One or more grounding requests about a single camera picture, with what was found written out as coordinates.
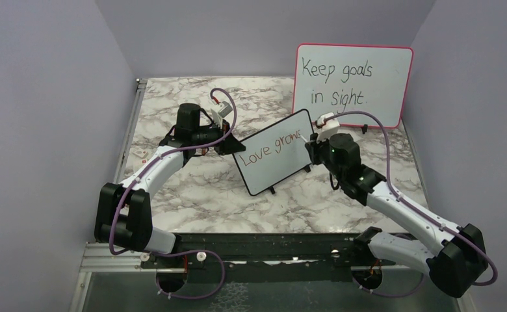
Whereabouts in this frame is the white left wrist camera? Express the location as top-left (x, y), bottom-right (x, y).
top-left (211, 101), bottom-right (233, 129)

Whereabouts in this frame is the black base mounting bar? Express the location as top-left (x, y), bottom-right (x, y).
top-left (96, 231), bottom-right (397, 285)

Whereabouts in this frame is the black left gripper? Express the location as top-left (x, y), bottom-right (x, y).
top-left (193, 119), bottom-right (245, 156)

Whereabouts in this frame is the small white red card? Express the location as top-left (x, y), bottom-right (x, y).
top-left (130, 147), bottom-right (148, 159)

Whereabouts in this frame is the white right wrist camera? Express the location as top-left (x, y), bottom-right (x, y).
top-left (315, 112), bottom-right (341, 143)

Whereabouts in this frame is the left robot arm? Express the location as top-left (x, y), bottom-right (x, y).
top-left (94, 101), bottom-right (245, 267)

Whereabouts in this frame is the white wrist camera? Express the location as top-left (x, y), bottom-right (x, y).
top-left (211, 101), bottom-right (233, 129)
top-left (315, 112), bottom-right (341, 143)

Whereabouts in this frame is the aluminium rail left table edge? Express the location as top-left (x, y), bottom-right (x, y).
top-left (110, 79), bottom-right (148, 184)

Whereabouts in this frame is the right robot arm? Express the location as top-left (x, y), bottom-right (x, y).
top-left (305, 133), bottom-right (490, 298)

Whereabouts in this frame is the large pink-framed whiteboard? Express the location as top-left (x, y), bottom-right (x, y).
top-left (292, 43), bottom-right (414, 129)

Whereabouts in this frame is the small black-framed whiteboard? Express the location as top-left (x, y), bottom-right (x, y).
top-left (233, 109), bottom-right (314, 196)

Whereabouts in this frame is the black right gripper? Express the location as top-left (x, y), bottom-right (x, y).
top-left (306, 129), bottom-right (345, 181)

